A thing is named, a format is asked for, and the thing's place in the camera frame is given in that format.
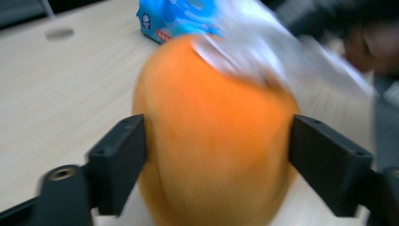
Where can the blue wet wipe pack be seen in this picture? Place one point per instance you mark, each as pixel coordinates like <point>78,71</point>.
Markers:
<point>163,17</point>

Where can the clear plastic bag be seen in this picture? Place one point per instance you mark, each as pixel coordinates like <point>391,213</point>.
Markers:
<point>251,47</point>

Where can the orange pumpkin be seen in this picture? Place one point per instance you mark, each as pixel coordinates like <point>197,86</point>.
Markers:
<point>213,141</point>

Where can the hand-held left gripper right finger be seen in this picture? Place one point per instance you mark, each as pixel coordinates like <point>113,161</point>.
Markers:
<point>329,166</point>

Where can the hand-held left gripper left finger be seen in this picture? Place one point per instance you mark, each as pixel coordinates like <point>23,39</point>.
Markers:
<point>119,163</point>

